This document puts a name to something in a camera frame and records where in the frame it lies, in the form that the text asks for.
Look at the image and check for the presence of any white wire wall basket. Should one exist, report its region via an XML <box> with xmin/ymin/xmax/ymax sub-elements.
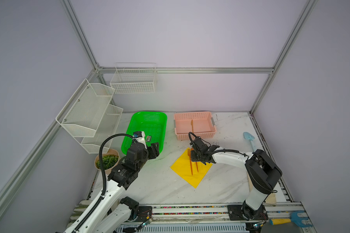
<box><xmin>110</xmin><ymin>63</ymin><xmax>157</xmax><ymax>94</ymax></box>

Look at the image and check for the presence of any orange plastic fork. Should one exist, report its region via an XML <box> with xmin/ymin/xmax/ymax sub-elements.
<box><xmin>187</xmin><ymin>148</ymin><xmax>193</xmax><ymax>176</ymax></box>

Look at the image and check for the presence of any green plastic basket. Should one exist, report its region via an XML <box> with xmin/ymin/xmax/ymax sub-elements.
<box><xmin>126</xmin><ymin>111</ymin><xmax>168</xmax><ymax>153</ymax></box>

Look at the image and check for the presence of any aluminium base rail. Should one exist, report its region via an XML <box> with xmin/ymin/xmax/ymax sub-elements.
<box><xmin>113</xmin><ymin>203</ymin><xmax>316</xmax><ymax>233</ymax></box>

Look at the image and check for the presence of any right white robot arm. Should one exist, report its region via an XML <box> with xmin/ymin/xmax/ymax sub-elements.
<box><xmin>188</xmin><ymin>132</ymin><xmax>283</xmax><ymax>220</ymax></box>

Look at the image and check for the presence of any potted green succulent plant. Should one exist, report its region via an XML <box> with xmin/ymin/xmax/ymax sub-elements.
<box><xmin>102</xmin><ymin>149</ymin><xmax>120</xmax><ymax>175</ymax></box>

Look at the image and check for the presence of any yellow paper napkin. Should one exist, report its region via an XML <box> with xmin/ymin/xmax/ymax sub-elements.
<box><xmin>170</xmin><ymin>149</ymin><xmax>212</xmax><ymax>188</ymax></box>

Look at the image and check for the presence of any right beige work glove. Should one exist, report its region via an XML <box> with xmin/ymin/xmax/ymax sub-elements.
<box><xmin>248</xmin><ymin>176</ymin><xmax>278</xmax><ymax>205</ymax></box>

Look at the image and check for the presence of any blue yellow garden fork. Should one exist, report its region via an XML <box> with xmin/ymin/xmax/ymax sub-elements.
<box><xmin>269</xmin><ymin>211</ymin><xmax>313</xmax><ymax>228</ymax></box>

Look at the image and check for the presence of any light blue garden trowel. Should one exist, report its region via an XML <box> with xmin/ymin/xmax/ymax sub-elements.
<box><xmin>243</xmin><ymin>132</ymin><xmax>257</xmax><ymax>152</ymax></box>

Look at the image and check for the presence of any left green-striped work glove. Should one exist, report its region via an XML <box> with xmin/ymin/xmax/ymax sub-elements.
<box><xmin>66</xmin><ymin>200</ymin><xmax>92</xmax><ymax>228</ymax></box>

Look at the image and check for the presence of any pink plastic basket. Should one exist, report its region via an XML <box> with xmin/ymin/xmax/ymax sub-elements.
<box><xmin>174</xmin><ymin>112</ymin><xmax>217</xmax><ymax>140</ymax></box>

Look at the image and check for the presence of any white mesh two-tier shelf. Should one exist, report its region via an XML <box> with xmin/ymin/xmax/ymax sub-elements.
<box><xmin>55</xmin><ymin>79</ymin><xmax>123</xmax><ymax>154</ymax></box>

